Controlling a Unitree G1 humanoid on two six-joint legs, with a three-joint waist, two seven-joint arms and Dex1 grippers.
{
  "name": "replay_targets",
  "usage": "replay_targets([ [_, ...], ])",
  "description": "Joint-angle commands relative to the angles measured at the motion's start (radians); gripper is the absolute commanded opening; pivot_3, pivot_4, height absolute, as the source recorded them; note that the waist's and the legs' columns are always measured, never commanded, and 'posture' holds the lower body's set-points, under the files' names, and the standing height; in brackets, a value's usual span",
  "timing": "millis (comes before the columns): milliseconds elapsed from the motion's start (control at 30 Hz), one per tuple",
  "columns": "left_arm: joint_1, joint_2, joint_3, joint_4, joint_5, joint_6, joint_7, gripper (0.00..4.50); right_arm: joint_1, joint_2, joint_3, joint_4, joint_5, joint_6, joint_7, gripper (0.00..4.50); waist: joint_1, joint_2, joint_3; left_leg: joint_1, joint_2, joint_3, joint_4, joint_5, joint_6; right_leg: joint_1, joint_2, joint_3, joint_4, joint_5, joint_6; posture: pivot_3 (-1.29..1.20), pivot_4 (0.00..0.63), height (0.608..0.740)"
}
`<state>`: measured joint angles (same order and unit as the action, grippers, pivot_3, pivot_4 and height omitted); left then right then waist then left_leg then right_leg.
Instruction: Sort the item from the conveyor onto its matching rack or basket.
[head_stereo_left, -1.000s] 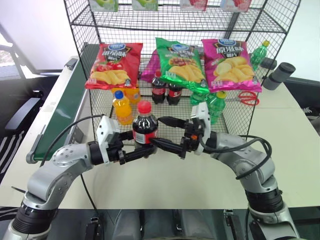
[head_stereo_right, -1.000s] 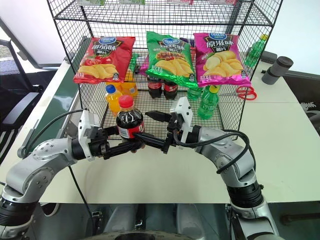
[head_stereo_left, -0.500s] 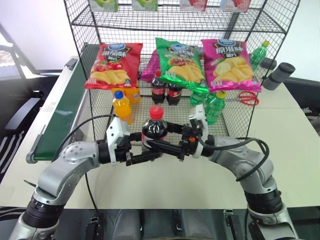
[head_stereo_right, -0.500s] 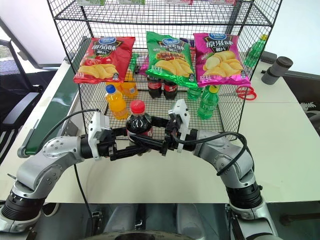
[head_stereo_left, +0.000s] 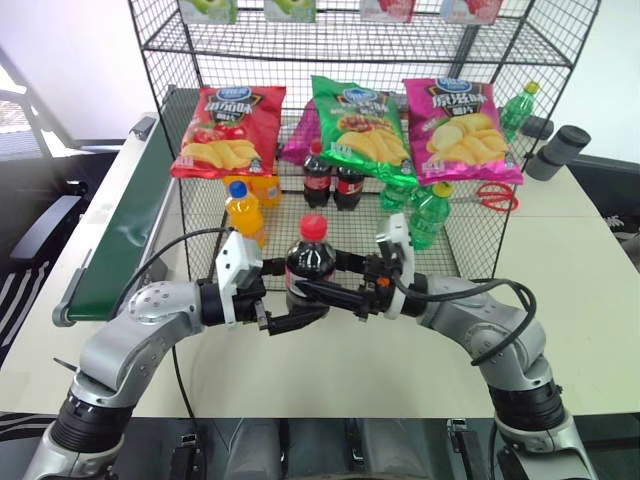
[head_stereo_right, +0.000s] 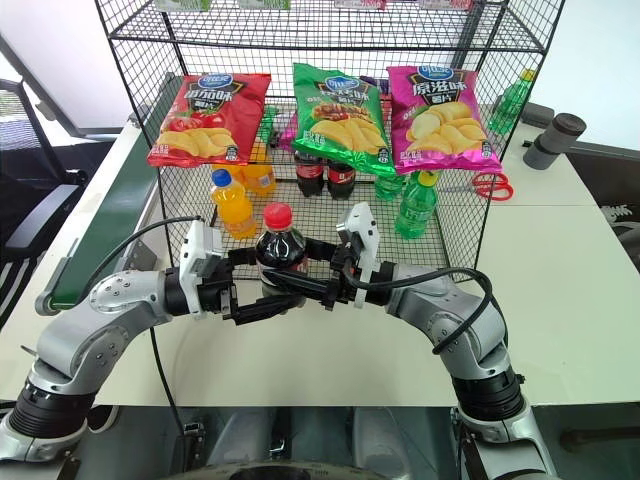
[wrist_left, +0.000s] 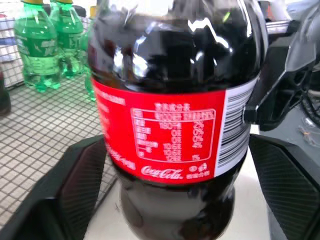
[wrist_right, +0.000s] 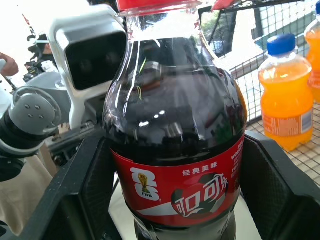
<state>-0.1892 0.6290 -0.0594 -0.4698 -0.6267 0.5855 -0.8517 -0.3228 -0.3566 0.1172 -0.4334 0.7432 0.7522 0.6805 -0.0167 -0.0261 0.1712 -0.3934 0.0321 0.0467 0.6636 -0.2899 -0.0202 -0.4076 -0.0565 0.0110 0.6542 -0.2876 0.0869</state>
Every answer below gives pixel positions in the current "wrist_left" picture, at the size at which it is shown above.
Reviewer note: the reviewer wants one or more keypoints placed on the silver metal rail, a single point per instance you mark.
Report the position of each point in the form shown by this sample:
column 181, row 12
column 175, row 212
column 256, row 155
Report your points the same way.
column 277, row 27

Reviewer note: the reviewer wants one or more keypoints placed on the green soda bottle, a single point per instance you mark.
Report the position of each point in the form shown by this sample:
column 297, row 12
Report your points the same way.
column 71, row 37
column 37, row 47
column 89, row 82

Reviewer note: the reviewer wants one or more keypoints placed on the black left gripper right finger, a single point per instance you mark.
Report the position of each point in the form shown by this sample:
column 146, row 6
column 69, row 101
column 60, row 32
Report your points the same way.
column 292, row 185

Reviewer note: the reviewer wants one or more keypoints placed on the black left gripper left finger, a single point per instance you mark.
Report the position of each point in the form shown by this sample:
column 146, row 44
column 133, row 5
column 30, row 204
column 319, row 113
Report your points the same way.
column 52, row 200

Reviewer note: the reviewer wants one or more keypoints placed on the dark cola bottle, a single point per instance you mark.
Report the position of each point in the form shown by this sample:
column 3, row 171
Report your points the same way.
column 3, row 100

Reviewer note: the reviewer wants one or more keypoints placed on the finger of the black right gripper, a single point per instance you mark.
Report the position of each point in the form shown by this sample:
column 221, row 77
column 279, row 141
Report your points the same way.
column 272, row 100
column 306, row 40

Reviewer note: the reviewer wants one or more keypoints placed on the cola bottle with red label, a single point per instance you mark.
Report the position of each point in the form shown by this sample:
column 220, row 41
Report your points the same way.
column 175, row 130

